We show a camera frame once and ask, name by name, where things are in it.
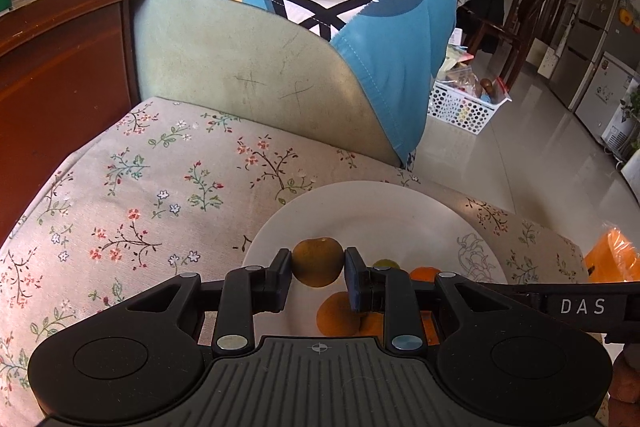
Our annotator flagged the floral tablecloth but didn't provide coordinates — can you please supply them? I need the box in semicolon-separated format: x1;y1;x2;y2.
1;98;587;426

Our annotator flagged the small green fruit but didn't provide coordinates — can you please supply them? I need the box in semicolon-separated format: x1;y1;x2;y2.
372;259;399;270

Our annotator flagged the pale green sofa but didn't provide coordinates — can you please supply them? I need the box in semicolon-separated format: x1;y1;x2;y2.
132;0;400;166

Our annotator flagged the white floral plate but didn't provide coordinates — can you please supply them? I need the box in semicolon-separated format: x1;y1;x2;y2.
244;181;506;337

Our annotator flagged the lone small tangerine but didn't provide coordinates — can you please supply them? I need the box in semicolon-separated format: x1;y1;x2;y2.
316;291;360;337

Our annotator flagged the refrigerator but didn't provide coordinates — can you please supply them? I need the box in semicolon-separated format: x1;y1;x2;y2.
549;0;639;140

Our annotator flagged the orange plastic bag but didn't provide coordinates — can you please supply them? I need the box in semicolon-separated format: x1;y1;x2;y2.
585;228;640;283

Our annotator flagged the person right hand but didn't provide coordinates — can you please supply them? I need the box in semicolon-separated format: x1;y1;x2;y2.
608;343;640;427

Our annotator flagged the dark wooden chair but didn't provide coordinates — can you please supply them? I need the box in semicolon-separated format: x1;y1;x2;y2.
463;0;547;91

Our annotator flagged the red wooden cabinet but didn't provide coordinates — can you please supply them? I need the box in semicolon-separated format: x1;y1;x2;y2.
1;0;140;237

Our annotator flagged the tangerine top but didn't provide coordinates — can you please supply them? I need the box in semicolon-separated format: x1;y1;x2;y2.
410;267;440;283

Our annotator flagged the white perforated basket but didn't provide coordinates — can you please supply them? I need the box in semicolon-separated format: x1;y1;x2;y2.
427;81;512;135

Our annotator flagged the large orange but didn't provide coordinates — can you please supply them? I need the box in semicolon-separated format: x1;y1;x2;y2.
358;311;442;347

